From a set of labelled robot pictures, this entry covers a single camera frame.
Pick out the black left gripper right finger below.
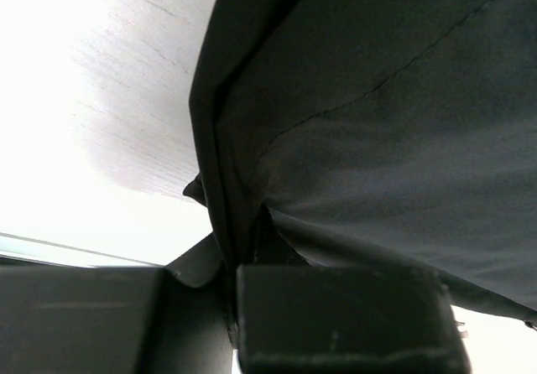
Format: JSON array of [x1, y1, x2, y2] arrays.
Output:
[[234, 205, 473, 374]]

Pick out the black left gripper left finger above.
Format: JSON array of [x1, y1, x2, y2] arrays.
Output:
[[138, 235, 233, 373]]

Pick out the black shorts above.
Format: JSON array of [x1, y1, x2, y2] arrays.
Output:
[[185, 0, 536, 325]]

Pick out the aluminium table edge rail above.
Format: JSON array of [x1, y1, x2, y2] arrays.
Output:
[[1, 232, 165, 268]]

